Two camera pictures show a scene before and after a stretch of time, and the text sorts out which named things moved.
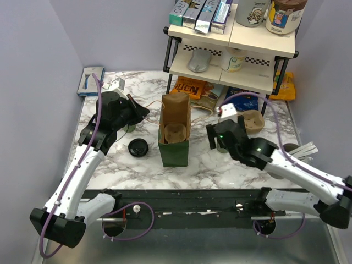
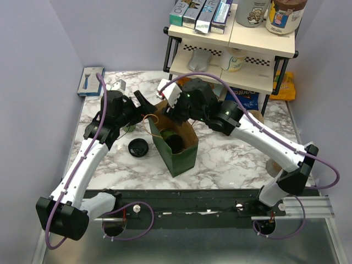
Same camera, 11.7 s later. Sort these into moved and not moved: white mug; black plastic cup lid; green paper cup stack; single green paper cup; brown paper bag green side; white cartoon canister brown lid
Moved: brown paper bag green side; single green paper cup
Not moved: black plastic cup lid; green paper cup stack; white mug; white cartoon canister brown lid
